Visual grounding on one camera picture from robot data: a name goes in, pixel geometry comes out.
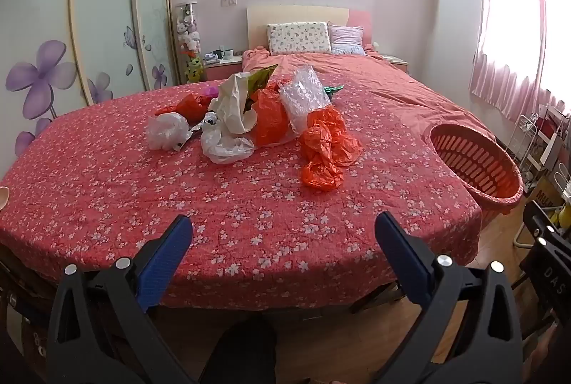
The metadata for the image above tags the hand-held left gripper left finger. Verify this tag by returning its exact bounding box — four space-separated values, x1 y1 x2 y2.
46 214 197 384

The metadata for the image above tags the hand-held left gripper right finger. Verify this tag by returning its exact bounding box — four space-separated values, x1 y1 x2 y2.
375 212 524 384

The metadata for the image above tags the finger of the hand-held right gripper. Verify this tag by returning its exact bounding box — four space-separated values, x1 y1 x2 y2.
523 201 571 262

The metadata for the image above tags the orange plastic laundry basket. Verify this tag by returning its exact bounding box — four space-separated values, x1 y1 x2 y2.
429 123 525 225

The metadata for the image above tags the white paw-print wrapping paper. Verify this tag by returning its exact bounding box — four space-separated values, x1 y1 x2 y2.
187 112 220 140

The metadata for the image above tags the large orange plastic bag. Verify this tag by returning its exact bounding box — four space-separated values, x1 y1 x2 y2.
300 107 365 192

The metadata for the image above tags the yellow bag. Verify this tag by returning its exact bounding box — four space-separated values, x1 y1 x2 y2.
552 204 571 229

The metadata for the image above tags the cardboard box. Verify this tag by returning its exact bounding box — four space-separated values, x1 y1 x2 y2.
532 178 559 212

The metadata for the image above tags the white storage trolley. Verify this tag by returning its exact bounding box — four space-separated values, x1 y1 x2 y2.
526 102 571 185

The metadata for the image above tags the clear plastic bag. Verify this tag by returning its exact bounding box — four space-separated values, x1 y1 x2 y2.
200 123 255 164

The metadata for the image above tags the white plastic bag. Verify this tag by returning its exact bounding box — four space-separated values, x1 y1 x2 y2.
146 113 191 152

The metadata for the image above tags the small orange plastic bag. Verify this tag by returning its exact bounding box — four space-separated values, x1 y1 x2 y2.
155 93 210 120

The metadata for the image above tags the cream plastic bag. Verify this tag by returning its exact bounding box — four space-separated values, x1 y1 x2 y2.
209 72 258 136

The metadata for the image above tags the bed with red duvet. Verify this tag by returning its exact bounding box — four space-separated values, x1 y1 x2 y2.
242 47 497 144

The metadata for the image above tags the green plush toy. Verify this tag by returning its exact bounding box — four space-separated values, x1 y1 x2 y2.
185 57 205 84

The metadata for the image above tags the pink nightstand with mugs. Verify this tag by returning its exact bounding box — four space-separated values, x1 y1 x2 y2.
202 56 244 84

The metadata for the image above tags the clear bubble wrap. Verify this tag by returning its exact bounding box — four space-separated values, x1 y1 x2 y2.
279 65 329 135

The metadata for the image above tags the green yellow foil wrapper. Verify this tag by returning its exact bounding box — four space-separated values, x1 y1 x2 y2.
247 64 280 94

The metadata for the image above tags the pink curtain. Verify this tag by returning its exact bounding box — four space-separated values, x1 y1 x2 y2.
470 0 571 121

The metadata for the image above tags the clear tube of plush toys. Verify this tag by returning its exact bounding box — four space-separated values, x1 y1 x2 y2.
176 2 204 59

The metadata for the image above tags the purple ruffled pillow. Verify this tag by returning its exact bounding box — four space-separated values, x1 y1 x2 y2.
329 24 367 55

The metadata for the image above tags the floral glass sliding wardrobe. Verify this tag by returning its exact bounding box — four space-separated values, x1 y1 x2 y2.
0 0 180 159

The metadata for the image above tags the white floral pillow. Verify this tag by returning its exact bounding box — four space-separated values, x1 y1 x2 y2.
266 22 333 55

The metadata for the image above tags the beige and pink headboard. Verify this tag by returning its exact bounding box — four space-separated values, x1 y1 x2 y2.
246 5 372 51

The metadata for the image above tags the white tube frame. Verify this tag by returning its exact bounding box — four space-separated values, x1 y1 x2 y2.
512 227 537 250

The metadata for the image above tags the white wire rack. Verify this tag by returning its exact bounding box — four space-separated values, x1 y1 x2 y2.
512 113 543 155

